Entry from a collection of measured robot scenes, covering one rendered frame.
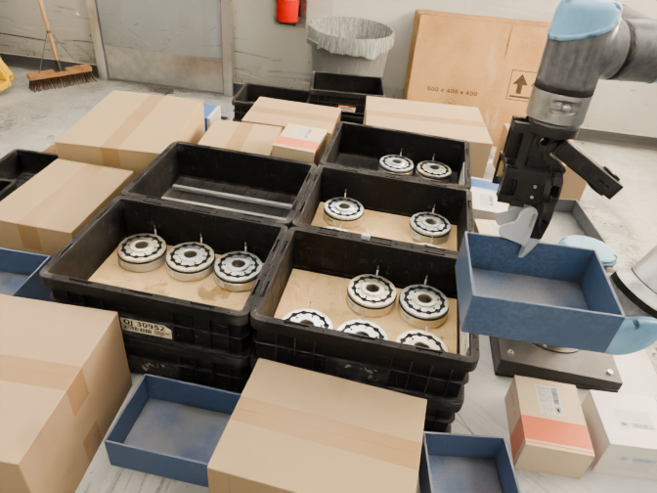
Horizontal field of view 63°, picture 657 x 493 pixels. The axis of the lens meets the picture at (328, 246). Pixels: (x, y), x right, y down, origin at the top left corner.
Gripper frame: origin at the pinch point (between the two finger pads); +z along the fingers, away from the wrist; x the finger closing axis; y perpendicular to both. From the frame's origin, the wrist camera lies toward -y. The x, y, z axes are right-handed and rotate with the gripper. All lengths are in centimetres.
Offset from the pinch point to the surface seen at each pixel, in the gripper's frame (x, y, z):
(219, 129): -82, 77, 18
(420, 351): 5.4, 12.9, 19.4
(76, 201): -31, 96, 23
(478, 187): -83, -6, 26
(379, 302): -13.3, 20.4, 24.5
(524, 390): -5.6, -10.0, 34.0
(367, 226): -45, 26, 25
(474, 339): 0.4, 3.7, 19.0
